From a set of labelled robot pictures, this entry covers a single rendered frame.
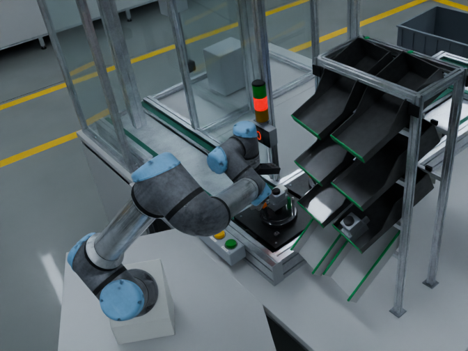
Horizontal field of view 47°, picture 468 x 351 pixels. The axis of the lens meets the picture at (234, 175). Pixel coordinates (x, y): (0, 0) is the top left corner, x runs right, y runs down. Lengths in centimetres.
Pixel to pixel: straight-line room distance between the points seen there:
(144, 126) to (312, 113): 142
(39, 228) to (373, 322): 261
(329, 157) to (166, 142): 120
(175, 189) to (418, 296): 98
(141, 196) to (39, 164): 325
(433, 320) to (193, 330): 77
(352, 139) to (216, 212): 40
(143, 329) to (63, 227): 207
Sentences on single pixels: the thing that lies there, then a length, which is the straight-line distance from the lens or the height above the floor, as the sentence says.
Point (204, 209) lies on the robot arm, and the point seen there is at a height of 150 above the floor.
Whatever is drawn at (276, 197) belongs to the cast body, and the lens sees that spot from 194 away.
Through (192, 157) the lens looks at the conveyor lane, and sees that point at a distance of 250.
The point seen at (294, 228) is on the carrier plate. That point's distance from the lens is 198.
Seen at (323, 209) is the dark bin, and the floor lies 121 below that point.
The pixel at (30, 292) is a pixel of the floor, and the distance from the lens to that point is 349.
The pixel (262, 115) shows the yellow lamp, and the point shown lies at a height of 129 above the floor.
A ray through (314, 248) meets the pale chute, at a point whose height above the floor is 103.
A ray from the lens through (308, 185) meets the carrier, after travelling 216.
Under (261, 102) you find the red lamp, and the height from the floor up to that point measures 135.
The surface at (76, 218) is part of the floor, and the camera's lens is 386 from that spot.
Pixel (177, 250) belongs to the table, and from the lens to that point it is 214.
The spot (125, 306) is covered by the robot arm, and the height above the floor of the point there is 117.
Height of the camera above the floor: 233
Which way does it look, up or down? 37 degrees down
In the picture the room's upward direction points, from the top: 9 degrees counter-clockwise
